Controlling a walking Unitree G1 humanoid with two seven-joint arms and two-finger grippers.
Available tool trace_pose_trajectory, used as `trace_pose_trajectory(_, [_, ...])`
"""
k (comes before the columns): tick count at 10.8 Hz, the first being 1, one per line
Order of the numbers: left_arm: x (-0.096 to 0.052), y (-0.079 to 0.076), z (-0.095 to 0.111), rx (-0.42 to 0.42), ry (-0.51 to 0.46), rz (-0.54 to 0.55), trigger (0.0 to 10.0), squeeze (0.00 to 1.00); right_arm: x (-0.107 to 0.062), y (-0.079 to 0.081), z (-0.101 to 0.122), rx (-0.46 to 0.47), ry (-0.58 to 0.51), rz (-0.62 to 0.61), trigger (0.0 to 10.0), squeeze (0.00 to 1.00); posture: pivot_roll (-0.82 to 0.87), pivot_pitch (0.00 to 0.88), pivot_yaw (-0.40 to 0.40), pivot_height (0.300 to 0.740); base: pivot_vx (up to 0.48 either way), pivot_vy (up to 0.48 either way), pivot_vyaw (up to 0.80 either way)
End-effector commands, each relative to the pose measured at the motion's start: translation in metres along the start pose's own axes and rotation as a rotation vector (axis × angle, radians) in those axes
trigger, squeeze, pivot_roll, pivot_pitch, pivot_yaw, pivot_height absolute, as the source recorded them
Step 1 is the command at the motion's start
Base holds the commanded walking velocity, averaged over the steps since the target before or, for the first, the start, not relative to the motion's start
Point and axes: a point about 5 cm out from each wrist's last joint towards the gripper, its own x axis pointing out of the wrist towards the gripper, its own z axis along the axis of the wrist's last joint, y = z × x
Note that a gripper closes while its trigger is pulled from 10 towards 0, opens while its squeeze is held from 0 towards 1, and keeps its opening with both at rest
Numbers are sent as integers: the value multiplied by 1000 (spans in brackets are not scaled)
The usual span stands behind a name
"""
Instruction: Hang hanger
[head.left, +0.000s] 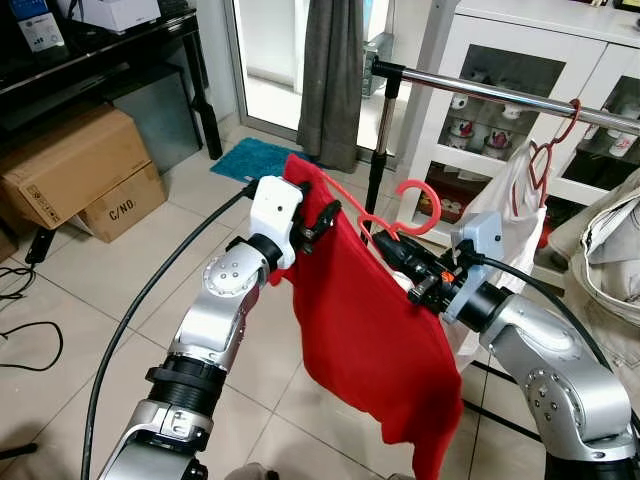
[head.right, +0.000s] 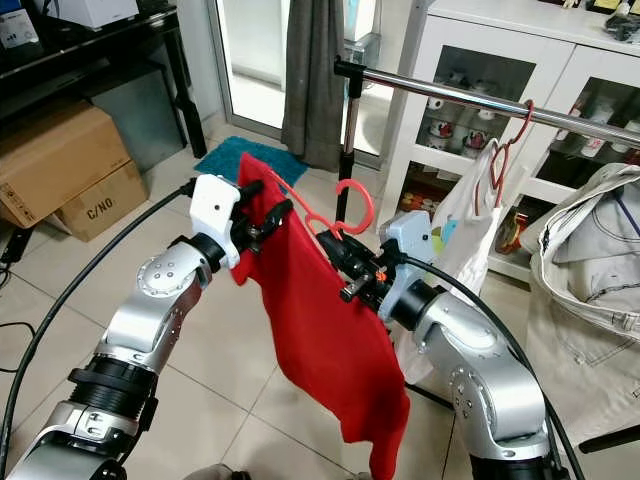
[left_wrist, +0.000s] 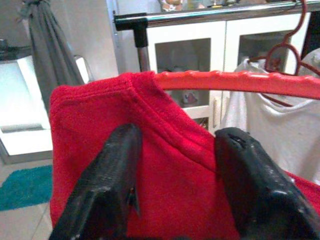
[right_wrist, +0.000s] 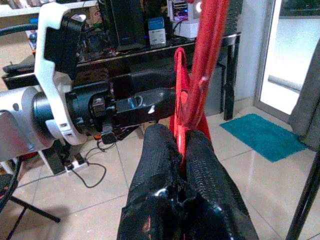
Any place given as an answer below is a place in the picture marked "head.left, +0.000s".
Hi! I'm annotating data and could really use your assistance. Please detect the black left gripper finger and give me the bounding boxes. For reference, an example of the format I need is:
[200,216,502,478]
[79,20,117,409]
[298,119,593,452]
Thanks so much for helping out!
[314,198,343,246]

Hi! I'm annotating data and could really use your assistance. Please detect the red garment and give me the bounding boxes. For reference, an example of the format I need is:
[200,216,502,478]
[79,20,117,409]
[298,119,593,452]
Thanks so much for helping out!
[268,153,466,480]

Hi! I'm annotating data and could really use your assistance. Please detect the dark red clothes hanger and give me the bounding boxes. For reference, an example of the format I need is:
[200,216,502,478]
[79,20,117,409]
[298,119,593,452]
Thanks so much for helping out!
[510,97,584,219]

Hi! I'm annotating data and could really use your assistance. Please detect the teal floor mat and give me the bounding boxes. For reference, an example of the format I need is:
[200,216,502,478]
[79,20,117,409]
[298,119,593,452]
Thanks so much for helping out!
[209,137,313,185]

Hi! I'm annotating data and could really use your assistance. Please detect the upright clothes rack pole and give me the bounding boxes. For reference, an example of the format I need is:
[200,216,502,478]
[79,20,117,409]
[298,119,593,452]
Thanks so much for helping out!
[365,72,402,217]

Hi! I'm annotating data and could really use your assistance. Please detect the white printed t-shirt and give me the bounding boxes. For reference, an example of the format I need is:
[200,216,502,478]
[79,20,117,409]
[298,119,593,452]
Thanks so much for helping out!
[455,140,549,361]

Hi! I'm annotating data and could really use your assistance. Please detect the grey curtain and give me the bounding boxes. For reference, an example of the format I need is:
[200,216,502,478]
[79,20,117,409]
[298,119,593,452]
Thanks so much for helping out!
[296,0,364,174]

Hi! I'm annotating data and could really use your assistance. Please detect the beige jeans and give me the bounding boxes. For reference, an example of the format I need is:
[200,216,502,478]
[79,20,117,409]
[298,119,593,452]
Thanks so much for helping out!
[548,170,640,376]

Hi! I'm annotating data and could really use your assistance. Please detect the white glass-door cabinet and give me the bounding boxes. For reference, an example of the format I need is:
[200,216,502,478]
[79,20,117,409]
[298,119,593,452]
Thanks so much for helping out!
[398,0,640,251]

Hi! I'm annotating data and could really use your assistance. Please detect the large plain cardboard box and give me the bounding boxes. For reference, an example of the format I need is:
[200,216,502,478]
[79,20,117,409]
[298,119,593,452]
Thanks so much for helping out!
[0,104,154,231]

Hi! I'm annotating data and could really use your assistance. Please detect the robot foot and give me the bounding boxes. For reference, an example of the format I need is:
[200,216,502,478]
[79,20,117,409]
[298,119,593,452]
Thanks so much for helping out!
[225,462,283,480]

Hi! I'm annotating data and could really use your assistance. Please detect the black desk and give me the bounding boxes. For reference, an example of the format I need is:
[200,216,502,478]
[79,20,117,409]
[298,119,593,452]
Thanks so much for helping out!
[0,8,225,163]

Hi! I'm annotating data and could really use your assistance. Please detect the blue and white box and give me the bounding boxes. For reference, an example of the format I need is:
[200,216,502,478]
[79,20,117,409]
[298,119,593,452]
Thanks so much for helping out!
[8,0,67,54]

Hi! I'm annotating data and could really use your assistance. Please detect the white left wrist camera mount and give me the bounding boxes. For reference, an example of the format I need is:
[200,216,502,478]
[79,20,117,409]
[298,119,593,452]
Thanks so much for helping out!
[248,176,305,269]

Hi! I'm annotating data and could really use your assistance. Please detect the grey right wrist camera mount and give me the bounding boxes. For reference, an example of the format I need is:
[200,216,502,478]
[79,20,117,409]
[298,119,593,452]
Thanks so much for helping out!
[443,211,505,323]

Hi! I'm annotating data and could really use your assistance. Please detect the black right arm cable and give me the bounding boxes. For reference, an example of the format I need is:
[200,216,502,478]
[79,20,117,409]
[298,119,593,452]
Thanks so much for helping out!
[468,253,640,431]

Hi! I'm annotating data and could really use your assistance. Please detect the chrome clothes rack rail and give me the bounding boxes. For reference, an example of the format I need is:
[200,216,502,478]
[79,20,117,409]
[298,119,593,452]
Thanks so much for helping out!
[372,60,640,134]

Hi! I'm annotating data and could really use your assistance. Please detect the black floor cable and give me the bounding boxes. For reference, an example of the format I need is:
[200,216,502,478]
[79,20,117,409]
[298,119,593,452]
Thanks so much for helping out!
[0,320,64,373]

